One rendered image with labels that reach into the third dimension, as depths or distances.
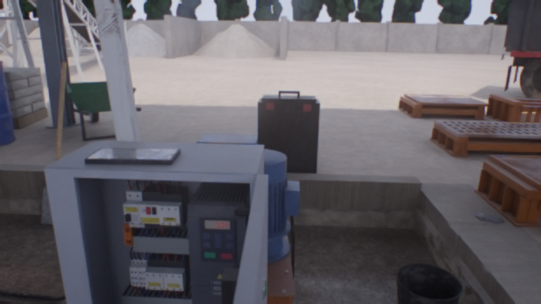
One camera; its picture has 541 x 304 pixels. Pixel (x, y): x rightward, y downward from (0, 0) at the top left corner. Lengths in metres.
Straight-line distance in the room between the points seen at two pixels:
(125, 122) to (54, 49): 4.17
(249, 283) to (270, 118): 2.84
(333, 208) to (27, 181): 2.58
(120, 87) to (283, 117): 2.01
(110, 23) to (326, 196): 2.28
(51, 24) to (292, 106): 3.37
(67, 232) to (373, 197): 2.66
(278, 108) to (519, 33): 6.24
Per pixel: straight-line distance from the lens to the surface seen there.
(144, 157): 0.79
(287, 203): 1.57
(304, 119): 3.21
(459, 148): 4.39
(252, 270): 0.43
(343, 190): 3.17
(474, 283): 2.49
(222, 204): 0.78
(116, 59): 1.37
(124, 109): 1.39
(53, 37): 5.53
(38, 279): 2.95
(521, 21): 8.71
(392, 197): 3.27
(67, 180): 0.82
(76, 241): 0.87
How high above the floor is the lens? 1.49
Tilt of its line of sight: 17 degrees down
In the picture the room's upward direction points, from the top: 1 degrees clockwise
